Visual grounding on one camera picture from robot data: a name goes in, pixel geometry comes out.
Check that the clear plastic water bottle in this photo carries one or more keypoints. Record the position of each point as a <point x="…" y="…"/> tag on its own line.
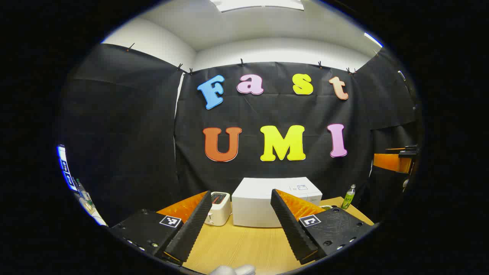
<point x="85" y="194"/>

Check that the green label drink bottle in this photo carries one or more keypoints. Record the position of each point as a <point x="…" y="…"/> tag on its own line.
<point x="348" y="199"/>

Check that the white toaster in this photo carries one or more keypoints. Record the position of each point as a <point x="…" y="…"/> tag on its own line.
<point x="221" y="210"/>

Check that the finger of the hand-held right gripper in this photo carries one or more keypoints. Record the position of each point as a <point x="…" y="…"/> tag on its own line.
<point x="389" y="162"/>

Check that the black backdrop cloth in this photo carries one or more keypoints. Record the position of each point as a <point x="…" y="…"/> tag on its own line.
<point x="133" y="133"/>

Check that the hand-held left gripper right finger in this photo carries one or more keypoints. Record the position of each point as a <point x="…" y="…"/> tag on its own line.
<point x="292" y="229"/>

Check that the white microwave oven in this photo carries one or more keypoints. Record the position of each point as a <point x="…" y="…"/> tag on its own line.
<point x="252" y="206"/>

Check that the white side desk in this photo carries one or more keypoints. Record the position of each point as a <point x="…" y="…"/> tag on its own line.
<point x="97" y="218"/>

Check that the small ceiling light panel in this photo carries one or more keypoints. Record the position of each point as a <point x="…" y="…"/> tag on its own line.
<point x="373" y="39"/>

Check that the computer monitor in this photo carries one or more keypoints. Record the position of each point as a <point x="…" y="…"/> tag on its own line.
<point x="65" y="168"/>

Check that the large ceiling light panel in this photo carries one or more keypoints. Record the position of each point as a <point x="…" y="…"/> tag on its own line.
<point x="252" y="4"/>

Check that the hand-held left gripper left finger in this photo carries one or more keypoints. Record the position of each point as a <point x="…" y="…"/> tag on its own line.
<point x="191" y="229"/>

